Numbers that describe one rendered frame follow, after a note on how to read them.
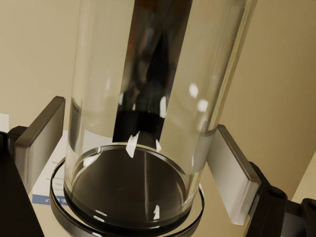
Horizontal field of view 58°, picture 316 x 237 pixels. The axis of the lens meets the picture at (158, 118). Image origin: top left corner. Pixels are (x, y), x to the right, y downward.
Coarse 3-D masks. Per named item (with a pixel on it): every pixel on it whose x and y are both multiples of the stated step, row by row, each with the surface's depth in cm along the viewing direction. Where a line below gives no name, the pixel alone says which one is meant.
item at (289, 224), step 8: (256, 168) 17; (264, 176) 16; (264, 184) 16; (256, 200) 15; (288, 200) 15; (288, 208) 14; (296, 208) 14; (288, 216) 14; (296, 216) 14; (288, 224) 14; (296, 224) 14; (288, 232) 14; (296, 232) 14; (304, 232) 14
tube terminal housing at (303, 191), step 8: (312, 160) 49; (312, 168) 49; (304, 176) 51; (312, 176) 49; (304, 184) 50; (312, 184) 48; (296, 192) 52; (304, 192) 50; (312, 192) 48; (296, 200) 52
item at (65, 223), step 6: (54, 204) 17; (54, 210) 17; (60, 216) 17; (60, 222) 17; (66, 222) 16; (198, 222) 19; (66, 228) 16; (72, 228) 16; (78, 228) 16; (192, 228) 18; (72, 234) 16; (78, 234) 16; (84, 234) 16; (90, 234) 16; (186, 234) 17
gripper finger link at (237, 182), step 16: (224, 128) 20; (224, 144) 18; (208, 160) 21; (224, 160) 18; (240, 160) 16; (224, 176) 17; (240, 176) 15; (256, 176) 15; (224, 192) 17; (240, 192) 15; (256, 192) 15; (240, 208) 15; (240, 224) 15
